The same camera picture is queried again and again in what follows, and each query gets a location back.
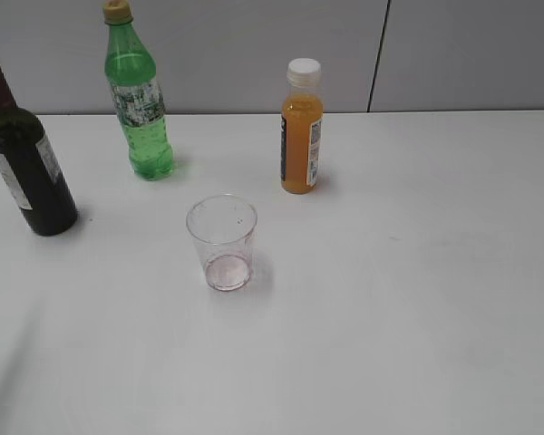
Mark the orange juice bottle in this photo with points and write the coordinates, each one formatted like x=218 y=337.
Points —
x=301 y=122

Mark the green plastic soda bottle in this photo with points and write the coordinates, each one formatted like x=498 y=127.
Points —
x=137 y=98

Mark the dark red wine bottle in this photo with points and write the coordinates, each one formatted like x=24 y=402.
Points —
x=30 y=169

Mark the transparent plastic cup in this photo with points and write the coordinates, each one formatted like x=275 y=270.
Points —
x=222 y=228

